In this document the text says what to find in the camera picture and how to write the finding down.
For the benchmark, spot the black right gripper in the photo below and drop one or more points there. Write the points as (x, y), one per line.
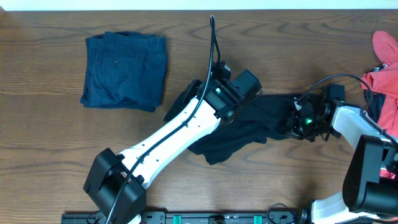
(296, 116)

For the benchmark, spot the black polo shirt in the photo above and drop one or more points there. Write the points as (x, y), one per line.
(259, 120)

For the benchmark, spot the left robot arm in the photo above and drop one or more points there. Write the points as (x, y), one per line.
(117, 183)

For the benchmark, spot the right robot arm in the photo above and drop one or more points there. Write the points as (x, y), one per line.
(369, 193)

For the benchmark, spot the dark patterned garment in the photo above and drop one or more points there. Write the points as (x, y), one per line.
(374, 110)

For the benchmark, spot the red shirt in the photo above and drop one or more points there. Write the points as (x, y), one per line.
(385, 81)

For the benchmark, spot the folded dark blue shorts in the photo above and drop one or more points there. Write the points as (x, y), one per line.
(124, 70)

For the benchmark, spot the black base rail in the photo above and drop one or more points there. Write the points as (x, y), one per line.
(274, 215)

